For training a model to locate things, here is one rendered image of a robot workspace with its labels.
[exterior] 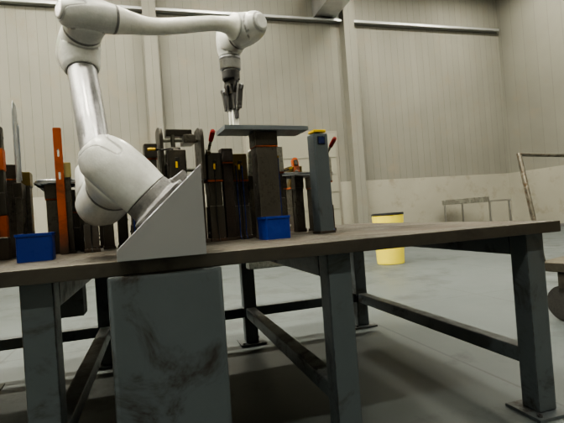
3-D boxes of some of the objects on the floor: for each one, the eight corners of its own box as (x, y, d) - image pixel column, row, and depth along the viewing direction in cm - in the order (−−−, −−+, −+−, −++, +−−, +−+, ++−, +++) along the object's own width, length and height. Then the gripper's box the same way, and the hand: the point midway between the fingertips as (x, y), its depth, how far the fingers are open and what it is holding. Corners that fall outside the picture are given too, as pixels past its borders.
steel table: (464, 232, 1231) (462, 199, 1233) (514, 232, 1061) (511, 195, 1062) (444, 233, 1212) (441, 200, 1214) (492, 234, 1042) (488, 195, 1043)
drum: (385, 266, 609) (381, 213, 609) (368, 263, 653) (365, 214, 654) (414, 263, 623) (409, 211, 624) (396, 260, 667) (392, 212, 668)
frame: (366, 321, 312) (359, 228, 313) (576, 415, 157) (561, 231, 158) (-57, 385, 239) (-66, 264, 240) (-440, 676, 85) (-457, 334, 86)
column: (240, 504, 121) (223, 266, 122) (122, 535, 112) (104, 278, 113) (223, 450, 151) (209, 258, 152) (128, 471, 142) (114, 267, 143)
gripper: (248, 67, 182) (252, 125, 181) (227, 77, 192) (231, 132, 192) (234, 64, 176) (238, 123, 176) (212, 74, 187) (216, 130, 186)
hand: (233, 119), depth 184 cm, fingers closed, pressing on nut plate
